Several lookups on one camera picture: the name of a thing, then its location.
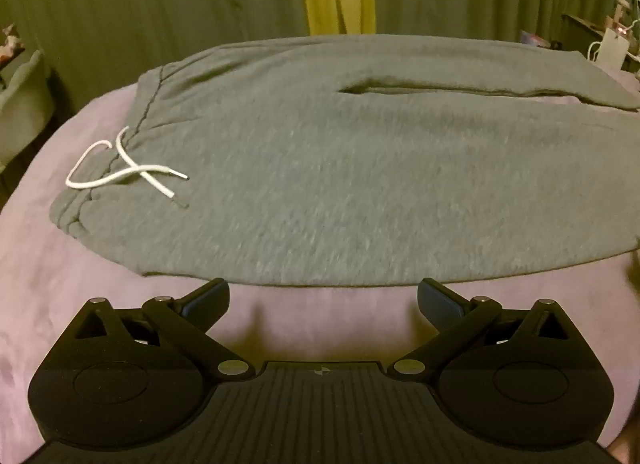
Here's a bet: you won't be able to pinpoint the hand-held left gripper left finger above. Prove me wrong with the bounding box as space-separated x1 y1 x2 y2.
72 278 251 381

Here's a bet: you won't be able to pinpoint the white charger box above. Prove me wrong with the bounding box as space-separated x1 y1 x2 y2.
596 26 632 70

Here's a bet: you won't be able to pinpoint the floral patterned object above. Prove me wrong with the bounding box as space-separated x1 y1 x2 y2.
0 22 27 60

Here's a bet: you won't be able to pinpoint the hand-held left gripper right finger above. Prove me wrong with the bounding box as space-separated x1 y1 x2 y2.
390 278 573 382

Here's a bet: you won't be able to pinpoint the dark side table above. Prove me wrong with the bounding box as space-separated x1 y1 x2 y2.
561 12 640 75

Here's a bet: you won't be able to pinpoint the pink blanket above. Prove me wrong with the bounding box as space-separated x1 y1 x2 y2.
0 66 640 464

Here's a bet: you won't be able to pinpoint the grey sweat pants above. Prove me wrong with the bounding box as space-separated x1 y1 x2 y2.
49 34 640 289

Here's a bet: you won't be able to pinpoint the grey upholstered chair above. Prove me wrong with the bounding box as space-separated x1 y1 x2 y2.
0 50 57 172

